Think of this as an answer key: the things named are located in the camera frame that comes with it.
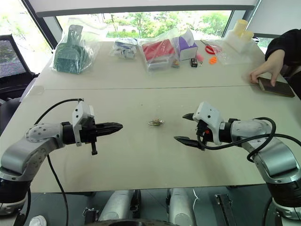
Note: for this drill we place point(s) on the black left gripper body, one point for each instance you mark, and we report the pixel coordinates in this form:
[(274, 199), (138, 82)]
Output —
[(88, 131)]

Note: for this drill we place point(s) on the pink small item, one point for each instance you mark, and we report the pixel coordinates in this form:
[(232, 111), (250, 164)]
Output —
[(200, 57)]

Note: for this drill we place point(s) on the dark rounded robot torso edge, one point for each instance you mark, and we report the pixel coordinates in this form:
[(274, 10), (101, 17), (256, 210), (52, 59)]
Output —
[(127, 223)]

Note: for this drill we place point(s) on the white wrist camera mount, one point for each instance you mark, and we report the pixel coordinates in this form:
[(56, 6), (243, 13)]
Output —
[(209, 115), (80, 110)]

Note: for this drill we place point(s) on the red box in plastic bag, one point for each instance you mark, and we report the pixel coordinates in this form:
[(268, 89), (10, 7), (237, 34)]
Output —
[(156, 53)]

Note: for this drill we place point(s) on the silver robot leg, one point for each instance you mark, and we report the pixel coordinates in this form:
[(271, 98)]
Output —
[(117, 204), (179, 206)]

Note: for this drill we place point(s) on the bag of blue white parts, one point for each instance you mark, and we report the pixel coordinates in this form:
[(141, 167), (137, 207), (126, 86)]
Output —
[(124, 49)]

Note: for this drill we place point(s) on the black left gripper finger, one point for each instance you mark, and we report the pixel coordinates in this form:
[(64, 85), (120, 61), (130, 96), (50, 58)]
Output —
[(108, 132), (110, 125)]

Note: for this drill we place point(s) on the small colourful toy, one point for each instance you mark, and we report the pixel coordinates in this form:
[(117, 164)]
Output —
[(175, 63)]

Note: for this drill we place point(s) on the small black box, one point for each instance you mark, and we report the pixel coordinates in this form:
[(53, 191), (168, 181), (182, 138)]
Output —
[(193, 62)]

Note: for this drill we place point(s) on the small metal clip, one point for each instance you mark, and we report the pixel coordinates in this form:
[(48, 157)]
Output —
[(201, 63)]

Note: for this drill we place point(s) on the white crumpled item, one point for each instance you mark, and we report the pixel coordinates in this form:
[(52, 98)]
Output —
[(38, 221)]

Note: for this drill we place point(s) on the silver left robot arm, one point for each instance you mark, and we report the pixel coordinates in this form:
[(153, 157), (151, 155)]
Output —
[(23, 153)]

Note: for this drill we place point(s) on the black mesh office chair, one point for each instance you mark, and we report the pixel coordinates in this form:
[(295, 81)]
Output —
[(11, 63)]

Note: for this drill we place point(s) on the green dustpans in plastic bag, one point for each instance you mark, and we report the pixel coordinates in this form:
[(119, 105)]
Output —
[(68, 56)]

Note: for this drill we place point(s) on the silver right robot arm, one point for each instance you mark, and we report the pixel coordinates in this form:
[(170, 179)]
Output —
[(277, 157)]

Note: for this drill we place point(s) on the purple white tissue box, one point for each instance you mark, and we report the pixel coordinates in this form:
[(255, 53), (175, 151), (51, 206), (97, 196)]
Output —
[(187, 48)]

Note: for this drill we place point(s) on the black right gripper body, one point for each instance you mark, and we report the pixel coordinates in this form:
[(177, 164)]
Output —
[(202, 134)]

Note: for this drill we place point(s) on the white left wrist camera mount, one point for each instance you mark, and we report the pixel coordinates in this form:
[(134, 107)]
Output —
[(80, 110)]

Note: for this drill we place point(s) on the person's bare hand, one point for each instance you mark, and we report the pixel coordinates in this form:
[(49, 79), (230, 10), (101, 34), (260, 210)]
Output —
[(270, 69)]

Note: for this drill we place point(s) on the dark smartphone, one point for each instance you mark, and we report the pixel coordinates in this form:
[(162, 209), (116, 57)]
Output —
[(281, 89)]

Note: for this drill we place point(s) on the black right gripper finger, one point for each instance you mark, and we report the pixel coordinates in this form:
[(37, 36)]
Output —
[(188, 140), (188, 116)]

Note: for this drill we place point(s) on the black metal table bracket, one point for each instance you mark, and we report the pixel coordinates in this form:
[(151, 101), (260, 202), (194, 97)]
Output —
[(225, 208), (91, 214)]

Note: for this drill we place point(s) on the person's black sleeve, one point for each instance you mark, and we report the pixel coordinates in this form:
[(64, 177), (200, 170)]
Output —
[(288, 49)]

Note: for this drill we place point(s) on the clear plastic bag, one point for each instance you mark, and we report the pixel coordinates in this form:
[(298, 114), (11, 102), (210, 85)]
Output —
[(232, 55)]

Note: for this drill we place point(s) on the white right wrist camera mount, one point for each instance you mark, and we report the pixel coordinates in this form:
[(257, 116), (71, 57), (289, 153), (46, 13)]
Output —
[(209, 115)]

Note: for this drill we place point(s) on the white roller blind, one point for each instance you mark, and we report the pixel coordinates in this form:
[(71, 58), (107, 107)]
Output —
[(141, 5), (277, 16)]

